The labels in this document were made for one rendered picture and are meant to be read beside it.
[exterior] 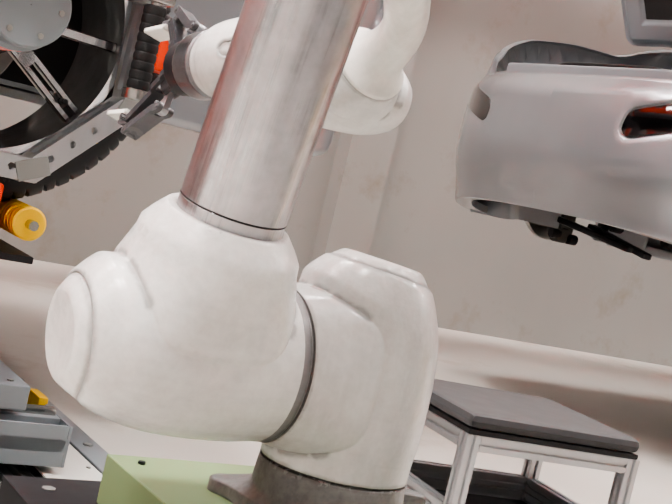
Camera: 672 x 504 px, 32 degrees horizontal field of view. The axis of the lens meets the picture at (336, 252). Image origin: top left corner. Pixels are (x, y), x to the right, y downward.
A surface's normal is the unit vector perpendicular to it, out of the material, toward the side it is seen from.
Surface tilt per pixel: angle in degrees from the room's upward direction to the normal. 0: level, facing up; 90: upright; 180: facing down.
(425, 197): 90
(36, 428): 90
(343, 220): 90
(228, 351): 99
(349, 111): 138
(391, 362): 87
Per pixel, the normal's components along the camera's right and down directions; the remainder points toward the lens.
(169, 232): -0.23, -0.55
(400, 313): 0.52, -0.24
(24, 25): 0.51, 0.17
